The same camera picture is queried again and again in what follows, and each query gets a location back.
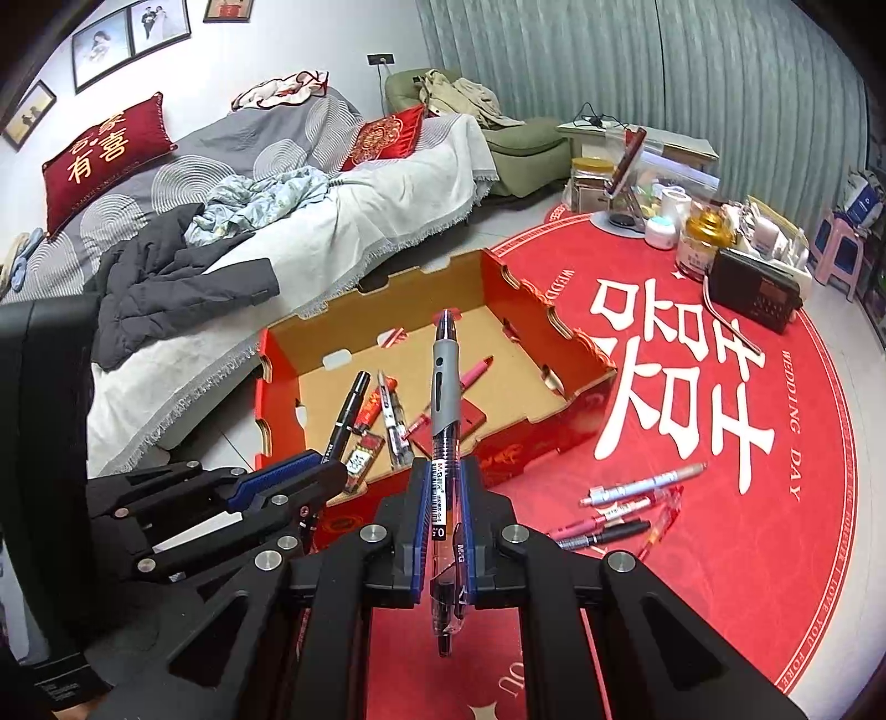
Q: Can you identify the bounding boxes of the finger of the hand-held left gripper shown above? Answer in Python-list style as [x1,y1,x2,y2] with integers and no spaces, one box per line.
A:
[89,449,348,528]
[92,500,328,584]

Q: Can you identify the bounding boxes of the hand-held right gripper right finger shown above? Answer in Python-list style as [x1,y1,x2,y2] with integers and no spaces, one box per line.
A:
[458,457,811,720]

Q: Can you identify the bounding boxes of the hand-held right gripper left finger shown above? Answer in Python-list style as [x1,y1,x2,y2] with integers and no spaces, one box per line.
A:
[90,457,434,720]

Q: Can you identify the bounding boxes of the clear black gel pen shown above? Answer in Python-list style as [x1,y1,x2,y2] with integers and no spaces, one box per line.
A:
[384,408,415,472]

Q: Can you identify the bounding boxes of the black gel pen grey grip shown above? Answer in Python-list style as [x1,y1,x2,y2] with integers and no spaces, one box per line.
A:
[427,309,463,659]

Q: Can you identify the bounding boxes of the pink pen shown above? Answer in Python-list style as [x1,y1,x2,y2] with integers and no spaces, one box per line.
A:
[407,355,495,437]

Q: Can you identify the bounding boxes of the red cardboard box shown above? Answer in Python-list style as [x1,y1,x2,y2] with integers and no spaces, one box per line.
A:
[253,248,619,555]

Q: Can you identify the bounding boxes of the flat red card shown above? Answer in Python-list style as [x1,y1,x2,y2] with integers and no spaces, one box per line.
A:
[408,398,487,456]

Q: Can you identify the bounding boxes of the long black marker pen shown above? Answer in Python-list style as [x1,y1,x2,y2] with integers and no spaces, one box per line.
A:
[559,519,653,553]

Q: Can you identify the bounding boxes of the red clear pen maroon grip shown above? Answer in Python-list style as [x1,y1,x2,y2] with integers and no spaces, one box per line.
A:
[549,485,685,542]

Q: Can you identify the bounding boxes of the silver tipped printed pen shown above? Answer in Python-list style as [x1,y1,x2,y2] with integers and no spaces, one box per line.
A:
[580,461,708,508]

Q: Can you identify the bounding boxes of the red gel pen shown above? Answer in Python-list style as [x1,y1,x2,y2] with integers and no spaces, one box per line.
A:
[635,502,685,563]

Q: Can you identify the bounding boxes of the dark grey jacket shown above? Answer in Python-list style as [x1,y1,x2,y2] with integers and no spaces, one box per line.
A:
[89,203,282,373]

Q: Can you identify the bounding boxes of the round red printed rug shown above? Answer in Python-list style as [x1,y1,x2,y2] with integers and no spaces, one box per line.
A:
[297,200,861,720]

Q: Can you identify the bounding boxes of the light blue crumpled cloth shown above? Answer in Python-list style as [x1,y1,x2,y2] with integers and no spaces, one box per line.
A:
[186,164,334,248]

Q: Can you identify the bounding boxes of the white fringed blanket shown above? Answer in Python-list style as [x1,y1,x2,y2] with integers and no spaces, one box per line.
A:
[85,112,501,480]

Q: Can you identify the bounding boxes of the red pillow gold lettering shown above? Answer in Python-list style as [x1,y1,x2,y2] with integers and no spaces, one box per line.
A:
[40,91,179,241]

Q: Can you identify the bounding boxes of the grey patterned bed cover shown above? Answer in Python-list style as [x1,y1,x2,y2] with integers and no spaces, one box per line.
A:
[0,85,369,307]

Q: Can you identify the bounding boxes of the metal tweezers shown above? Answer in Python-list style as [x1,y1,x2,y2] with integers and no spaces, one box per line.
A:
[701,272,767,362]

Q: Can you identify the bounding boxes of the round phone stand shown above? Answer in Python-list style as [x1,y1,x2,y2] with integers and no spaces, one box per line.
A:
[590,186,656,239]

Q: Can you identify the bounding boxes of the white cream jar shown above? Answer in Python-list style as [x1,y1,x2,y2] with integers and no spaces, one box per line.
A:
[643,214,681,251]

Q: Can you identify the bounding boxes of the clear jar yellow lid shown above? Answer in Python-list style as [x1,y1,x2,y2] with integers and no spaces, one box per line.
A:
[569,157,619,213]

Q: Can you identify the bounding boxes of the gold lid jar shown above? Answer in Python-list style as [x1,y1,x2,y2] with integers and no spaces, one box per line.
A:
[676,208,736,282]

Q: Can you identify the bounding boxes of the black radio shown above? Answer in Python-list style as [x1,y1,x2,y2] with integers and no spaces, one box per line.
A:
[710,247,805,335]

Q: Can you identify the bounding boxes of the green armchair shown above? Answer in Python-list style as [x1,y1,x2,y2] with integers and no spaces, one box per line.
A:
[383,67,573,199]

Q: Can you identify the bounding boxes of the white tissue roll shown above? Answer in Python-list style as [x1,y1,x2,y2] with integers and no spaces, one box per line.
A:
[660,186,694,224]

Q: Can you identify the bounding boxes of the white and red cloth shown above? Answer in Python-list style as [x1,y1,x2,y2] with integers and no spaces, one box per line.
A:
[230,68,331,113]

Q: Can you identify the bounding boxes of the red phone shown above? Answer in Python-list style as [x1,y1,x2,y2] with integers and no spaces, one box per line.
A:
[609,126,650,199]

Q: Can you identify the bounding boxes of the white side table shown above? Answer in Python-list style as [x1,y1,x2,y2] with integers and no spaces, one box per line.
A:
[555,116,722,176]

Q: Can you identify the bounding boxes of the clear storage box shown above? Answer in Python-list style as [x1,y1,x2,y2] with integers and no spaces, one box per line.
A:
[635,133,722,203]

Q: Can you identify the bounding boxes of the white tray of toiletries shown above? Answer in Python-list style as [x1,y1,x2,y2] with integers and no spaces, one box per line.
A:
[732,196,816,293]

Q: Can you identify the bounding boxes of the beige clothes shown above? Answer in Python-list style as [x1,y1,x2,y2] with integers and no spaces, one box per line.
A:
[414,68,528,130]

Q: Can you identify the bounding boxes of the pink plastic stool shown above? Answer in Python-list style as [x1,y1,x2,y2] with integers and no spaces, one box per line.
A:
[808,209,871,304]

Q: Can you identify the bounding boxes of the green curtain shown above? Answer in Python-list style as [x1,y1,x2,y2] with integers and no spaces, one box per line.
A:
[414,0,871,203]

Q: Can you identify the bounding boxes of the white bag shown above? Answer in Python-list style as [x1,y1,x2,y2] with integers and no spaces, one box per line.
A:
[839,168,886,227]

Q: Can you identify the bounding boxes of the framed wall photo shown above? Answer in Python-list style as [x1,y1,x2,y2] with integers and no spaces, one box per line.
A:
[129,0,193,58]
[71,9,134,96]
[202,0,256,24]
[0,78,58,155]

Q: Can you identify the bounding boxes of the black cable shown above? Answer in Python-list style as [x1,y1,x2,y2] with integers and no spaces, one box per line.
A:
[573,102,629,131]

